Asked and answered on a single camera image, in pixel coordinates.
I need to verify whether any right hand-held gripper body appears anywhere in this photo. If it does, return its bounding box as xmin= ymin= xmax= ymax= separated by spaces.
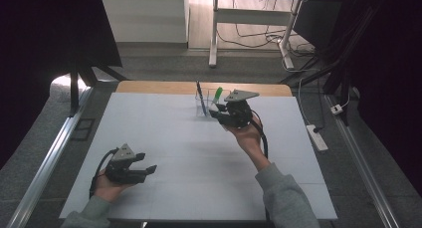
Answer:
xmin=220 ymin=89 xmax=261 ymax=128

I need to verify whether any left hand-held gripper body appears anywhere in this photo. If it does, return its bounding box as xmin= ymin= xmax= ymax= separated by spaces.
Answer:
xmin=105 ymin=142 xmax=147 ymax=185

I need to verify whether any green highlighter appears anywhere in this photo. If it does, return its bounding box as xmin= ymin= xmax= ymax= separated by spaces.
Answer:
xmin=210 ymin=86 xmax=224 ymax=112

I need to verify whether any clear acrylic pen holder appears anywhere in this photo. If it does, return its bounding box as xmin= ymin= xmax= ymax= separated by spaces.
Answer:
xmin=194 ymin=87 xmax=232 ymax=118

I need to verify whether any blue pen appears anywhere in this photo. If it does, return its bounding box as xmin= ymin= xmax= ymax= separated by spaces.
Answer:
xmin=196 ymin=80 xmax=208 ymax=117

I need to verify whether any person's left hand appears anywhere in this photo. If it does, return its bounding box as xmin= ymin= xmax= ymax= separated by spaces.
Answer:
xmin=94 ymin=169 xmax=133 ymax=203

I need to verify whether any person's right hand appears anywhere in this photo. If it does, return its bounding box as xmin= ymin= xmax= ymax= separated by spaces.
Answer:
xmin=225 ymin=119 xmax=272 ymax=172

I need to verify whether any white table mat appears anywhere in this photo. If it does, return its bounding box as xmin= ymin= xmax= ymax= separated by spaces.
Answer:
xmin=59 ymin=92 xmax=338 ymax=221

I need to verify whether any white power strip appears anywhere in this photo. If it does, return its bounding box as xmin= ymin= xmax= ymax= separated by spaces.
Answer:
xmin=306 ymin=123 xmax=329 ymax=152

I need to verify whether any black metal stand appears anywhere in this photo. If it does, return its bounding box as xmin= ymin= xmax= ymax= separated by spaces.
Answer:
xmin=68 ymin=65 xmax=128 ymax=117
xmin=280 ymin=0 xmax=392 ymax=126

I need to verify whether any white-legged desk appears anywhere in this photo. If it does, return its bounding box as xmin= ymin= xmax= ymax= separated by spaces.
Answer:
xmin=99 ymin=0 xmax=342 ymax=70

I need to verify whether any black curtain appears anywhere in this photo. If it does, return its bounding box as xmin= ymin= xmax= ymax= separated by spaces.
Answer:
xmin=344 ymin=0 xmax=422 ymax=196
xmin=0 ymin=0 xmax=123 ymax=169

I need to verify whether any left hand-held gripper black cable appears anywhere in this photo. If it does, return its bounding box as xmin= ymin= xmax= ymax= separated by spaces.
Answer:
xmin=89 ymin=147 xmax=118 ymax=199

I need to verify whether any hand-held gripper black cable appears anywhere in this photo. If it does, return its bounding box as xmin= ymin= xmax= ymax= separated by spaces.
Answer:
xmin=250 ymin=110 xmax=272 ymax=222
xmin=89 ymin=147 xmax=118 ymax=199

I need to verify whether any right hand-held gripper black cable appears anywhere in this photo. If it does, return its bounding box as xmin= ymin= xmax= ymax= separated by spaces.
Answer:
xmin=250 ymin=110 xmax=272 ymax=222

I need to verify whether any aluminium rail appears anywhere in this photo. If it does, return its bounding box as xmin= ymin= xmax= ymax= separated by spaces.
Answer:
xmin=322 ymin=94 xmax=401 ymax=228
xmin=6 ymin=87 xmax=94 ymax=228

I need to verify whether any bundle of floor cables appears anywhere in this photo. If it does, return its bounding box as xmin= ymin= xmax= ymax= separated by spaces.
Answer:
xmin=217 ymin=0 xmax=317 ymax=57

